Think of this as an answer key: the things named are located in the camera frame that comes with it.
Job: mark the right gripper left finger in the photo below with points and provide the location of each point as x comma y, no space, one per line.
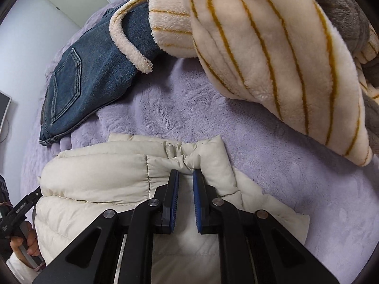
168,197

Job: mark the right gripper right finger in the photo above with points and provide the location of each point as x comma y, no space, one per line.
204,194

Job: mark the cream puffer jacket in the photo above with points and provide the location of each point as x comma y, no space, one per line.
78,184

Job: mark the person's left hand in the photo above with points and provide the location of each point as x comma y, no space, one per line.
32,247

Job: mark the lavender plush bedspread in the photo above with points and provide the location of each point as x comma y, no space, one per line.
177,101

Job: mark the blue denim jeans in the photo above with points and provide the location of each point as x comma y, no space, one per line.
98,69

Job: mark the striped cream fleece robe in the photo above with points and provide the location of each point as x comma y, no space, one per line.
311,63

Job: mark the white wall monitor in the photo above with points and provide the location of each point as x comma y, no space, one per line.
5,101

